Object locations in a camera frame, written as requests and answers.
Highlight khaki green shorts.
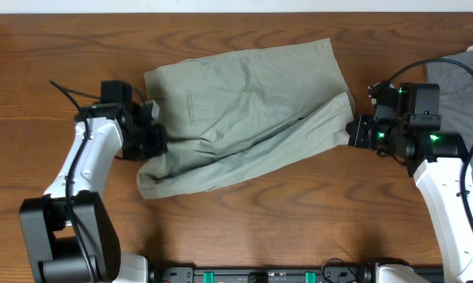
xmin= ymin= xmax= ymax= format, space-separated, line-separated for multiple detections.
xmin=137 ymin=39 xmax=354 ymax=199

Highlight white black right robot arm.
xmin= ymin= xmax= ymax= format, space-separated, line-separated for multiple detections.
xmin=346 ymin=83 xmax=473 ymax=282

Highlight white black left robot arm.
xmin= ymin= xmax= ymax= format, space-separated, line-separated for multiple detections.
xmin=19 ymin=80 xmax=167 ymax=283

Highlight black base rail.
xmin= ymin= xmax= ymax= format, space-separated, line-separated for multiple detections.
xmin=114 ymin=257 xmax=446 ymax=283

